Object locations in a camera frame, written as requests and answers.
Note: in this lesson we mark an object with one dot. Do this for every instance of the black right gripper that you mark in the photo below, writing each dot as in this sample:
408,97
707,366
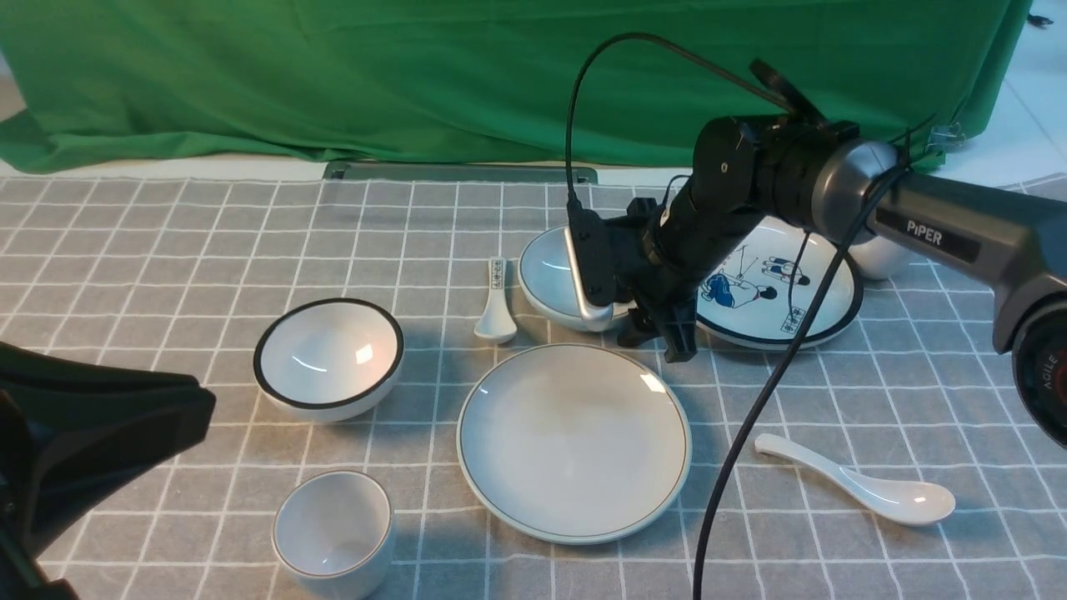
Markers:
658,258

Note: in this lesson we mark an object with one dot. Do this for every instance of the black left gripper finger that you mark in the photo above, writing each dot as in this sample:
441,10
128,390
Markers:
73,434

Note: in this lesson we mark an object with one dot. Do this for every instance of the white shallow bowl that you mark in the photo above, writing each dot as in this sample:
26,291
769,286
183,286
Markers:
545,277

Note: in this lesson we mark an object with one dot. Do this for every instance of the small white teacup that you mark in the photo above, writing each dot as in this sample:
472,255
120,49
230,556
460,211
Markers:
334,535

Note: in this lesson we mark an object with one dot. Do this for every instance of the plain white ceramic spoon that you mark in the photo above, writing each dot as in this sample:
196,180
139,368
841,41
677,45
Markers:
910,503

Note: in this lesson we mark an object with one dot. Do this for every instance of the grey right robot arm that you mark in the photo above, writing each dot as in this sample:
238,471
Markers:
828,180

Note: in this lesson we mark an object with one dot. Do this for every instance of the illustrated black-rimmed plate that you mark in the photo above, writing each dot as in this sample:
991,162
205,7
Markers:
762,291

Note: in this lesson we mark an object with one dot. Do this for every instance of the large white flat plate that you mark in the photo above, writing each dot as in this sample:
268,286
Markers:
574,444

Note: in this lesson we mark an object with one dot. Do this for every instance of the patterned white ceramic spoon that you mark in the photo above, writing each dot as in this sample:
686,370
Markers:
496,325

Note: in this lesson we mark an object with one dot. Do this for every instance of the white cup black rim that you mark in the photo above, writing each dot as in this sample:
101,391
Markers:
880,259

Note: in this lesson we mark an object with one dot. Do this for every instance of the black-rimmed white bowl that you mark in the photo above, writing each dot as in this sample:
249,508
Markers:
330,360

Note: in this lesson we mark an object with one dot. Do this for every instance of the grey checked tablecloth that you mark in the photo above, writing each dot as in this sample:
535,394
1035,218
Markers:
185,276

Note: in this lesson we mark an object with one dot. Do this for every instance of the green backdrop cloth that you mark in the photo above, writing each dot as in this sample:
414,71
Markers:
452,81

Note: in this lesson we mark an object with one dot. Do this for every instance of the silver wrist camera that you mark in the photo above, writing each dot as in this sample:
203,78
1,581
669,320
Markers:
592,267

